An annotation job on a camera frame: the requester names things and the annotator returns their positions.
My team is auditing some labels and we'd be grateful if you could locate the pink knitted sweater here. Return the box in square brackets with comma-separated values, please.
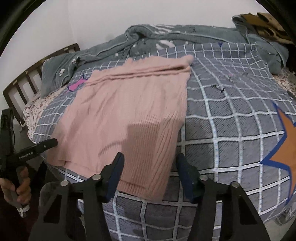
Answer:
[46, 55, 194, 201]

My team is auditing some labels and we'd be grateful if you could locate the person's left hand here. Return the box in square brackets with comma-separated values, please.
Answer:
[1, 166, 32, 205]

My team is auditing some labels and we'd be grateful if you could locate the floral mattress cover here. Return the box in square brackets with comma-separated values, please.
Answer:
[23, 86, 66, 142]

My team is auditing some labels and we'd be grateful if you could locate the dark wooden headboard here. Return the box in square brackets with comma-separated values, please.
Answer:
[3, 43, 80, 124]

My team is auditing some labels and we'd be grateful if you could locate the grey checked bed sheet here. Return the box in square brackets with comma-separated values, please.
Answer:
[28, 41, 296, 241]

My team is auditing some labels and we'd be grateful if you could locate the grey-green fleece blanket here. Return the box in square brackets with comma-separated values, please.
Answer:
[40, 16, 288, 98]

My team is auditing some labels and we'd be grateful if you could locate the brown camouflage garment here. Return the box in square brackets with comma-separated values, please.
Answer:
[241, 13, 293, 44]

